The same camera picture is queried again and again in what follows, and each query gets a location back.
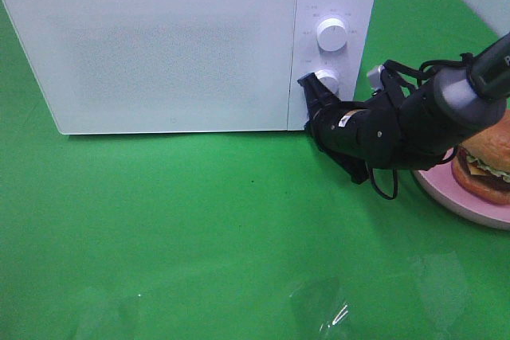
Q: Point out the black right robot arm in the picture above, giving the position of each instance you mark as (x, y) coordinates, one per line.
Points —
(414, 116)

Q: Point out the white microwave door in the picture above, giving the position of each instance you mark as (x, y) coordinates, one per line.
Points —
(144, 66)

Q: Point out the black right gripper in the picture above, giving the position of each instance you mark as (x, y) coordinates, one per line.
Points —
(356, 138)

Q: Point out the pink plate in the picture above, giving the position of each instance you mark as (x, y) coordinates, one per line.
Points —
(440, 184)

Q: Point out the green table mat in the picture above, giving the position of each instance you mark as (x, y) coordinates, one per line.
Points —
(249, 235)

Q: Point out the white microwave knob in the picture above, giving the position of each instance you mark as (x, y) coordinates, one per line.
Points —
(330, 79)
(331, 35)

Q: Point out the white microwave oven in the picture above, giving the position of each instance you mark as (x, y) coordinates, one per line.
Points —
(308, 57)

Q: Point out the burger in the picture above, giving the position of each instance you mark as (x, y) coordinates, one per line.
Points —
(481, 165)

